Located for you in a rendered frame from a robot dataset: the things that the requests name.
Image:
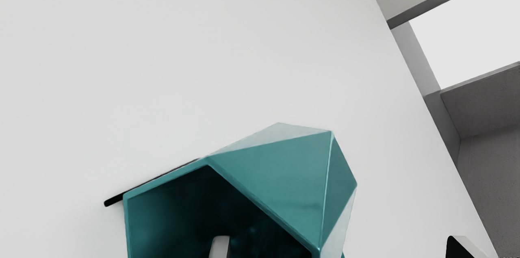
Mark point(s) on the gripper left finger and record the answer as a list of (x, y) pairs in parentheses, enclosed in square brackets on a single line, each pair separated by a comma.
[(219, 248)]

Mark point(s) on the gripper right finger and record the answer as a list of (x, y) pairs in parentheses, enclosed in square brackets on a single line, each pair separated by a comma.
[(459, 249)]

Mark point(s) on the teal faceted mug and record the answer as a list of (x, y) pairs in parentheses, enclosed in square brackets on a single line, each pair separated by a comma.
[(280, 176)]

